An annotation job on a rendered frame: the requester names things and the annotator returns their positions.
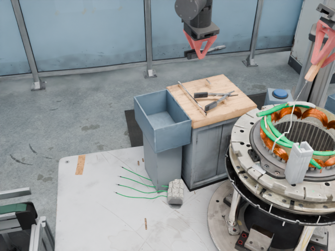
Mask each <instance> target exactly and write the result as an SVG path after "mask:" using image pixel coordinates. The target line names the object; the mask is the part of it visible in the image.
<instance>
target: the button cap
mask: <svg viewBox="0 0 335 251"><path fill-rule="evenodd" d="M274 95H275V96H277V97H280V98H283V97H286V96H287V92H286V91H285V90H283V89H276V90H275V91H274Z"/></svg>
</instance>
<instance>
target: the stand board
mask: <svg viewBox="0 0 335 251"><path fill-rule="evenodd" d="M206 79H207V80H208V81H209V82H210V83H211V89H209V88H208V87H207V86H206V85H205V80H206ZM182 85H183V86H184V87H185V88H186V89H187V91H188V92H189V93H190V94H191V95H192V96H194V93H198V92H208V93H228V92H231V91H235V92H233V93H231V95H236V94H238V96H233V97H228V98H226V99H227V104H226V105H225V104H224V103H223V102H221V103H219V104H218V105H217V107H215V108H213V109H210V110H208V111H206V113H207V117H206V118H205V117H204V116H203V115H202V113H201V112H200V111H199V110H198V109H197V107H196V106H195V105H194V104H193V103H192V101H191V100H190V99H189V98H188V97H187V95H186V94H185V93H184V92H183V91H182V89H181V88H180V87H179V86H178V84H177V85H173V86H169V87H166V89H168V90H169V91H170V93H171V94H172V95H173V97H174V98H175V99H176V100H177V102H178V103H179V104H180V105H181V107H182V108H183V109H184V111H185V112H186V113H187V114H188V116H189V117H190V118H191V120H192V123H191V126H192V128H193V129H195V128H198V127H202V126H206V125H210V124H214V123H217V122H221V121H225V120H228V119H232V118H235V117H239V116H242V115H244V114H246V113H247V112H249V111H251V110H253V109H256V108H257V105H256V104H255V103H254V102H253V101H252V100H251V99H249V98H248V97H247V96H246V95H245V94H244V93H243V92H242V91H241V90H240V89H239V88H238V87H236V86H235V85H234V84H233V83H232V82H231V81H230V80H229V79H228V78H227V77H226V76H225V75H223V74H221V75H217V76H213V77H208V78H204V79H199V80H195V81H191V82H186V83H182ZM219 99H220V97H213V96H208V98H197V99H195V100H196V101H197V102H198V103H199V104H200V106H201V107H202V108H203V109H204V107H205V106H206V105H208V104H210V103H212V102H214V101H217V100H219Z"/></svg>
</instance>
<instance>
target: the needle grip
mask: <svg viewBox="0 0 335 251"><path fill-rule="evenodd" d="M327 56H328V54H327V55H326V56H325V57H324V58H323V59H322V60H321V61H320V62H318V63H317V64H316V65H313V64H312V65H311V67H310V69H309V70H308V72H307V74H306V76H305V79H306V80H308V81H313V79H314V78H315V76H316V74H317V73H318V71H319V69H320V68H321V66H322V64H323V62H324V61H325V59H326V57H327Z"/></svg>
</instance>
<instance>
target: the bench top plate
mask: <svg viewBox="0 0 335 251"><path fill-rule="evenodd" d="M77 162H78V155H76V156H69V157H64V158H60V160H59V165H58V186H57V207H56V228H55V249H54V251H219V250H218V249H217V247H216V245H215V244H214V242H213V240H212V237H211V235H210V232H209V228H208V223H207V211H208V205H209V202H210V199H211V197H212V195H213V193H214V192H215V191H216V189H217V188H218V187H219V186H220V185H221V184H222V183H224V182H225V181H226V180H224V181H221V182H218V183H215V184H212V185H209V186H206V187H203V188H200V189H197V190H194V191H191V192H189V190H188V188H187V187H186V185H185V183H183V204H182V205H181V208H180V209H171V208H170V207H169V206H170V204H168V191H167V192H162V193H159V194H158V193H157V192H156V190H155V188H154V187H149V186H153V184H152V182H151V181H150V180H147V179H145V178H148V179H150V178H149V176H148V174H147V172H146V170H145V160H144V146H138V147H131V148H124V149H117V150H110V151H103V152H96V153H90V154H86V156H85V164H84V170H83V174H82V175H75V172H76V168H77ZM122 167H124V168H126V169H128V170H130V171H132V172H134V173H136V174H138V175H140V176H143V177H145V178H143V177H140V176H138V175H136V174H134V173H132V172H130V171H128V170H126V169H124V168H122ZM119 176H122V177H126V178H130V179H133V180H135V181H138V182H140V183H143V184H146V185H149V186H146V185H143V184H140V183H138V182H135V181H133V180H130V179H126V178H122V177H119ZM117 184H120V185H124V186H128V187H132V188H134V189H137V190H139V191H142V192H156V193H142V192H139V191H137V190H134V189H131V188H128V187H124V186H120V185H117ZM115 192H117V193H120V194H122V195H125V196H130V197H146V198H154V197H157V196H160V195H164V196H167V197H164V196H160V197H157V198H154V199H146V198H130V197H125V196H122V195H119V194H117V193H115Z"/></svg>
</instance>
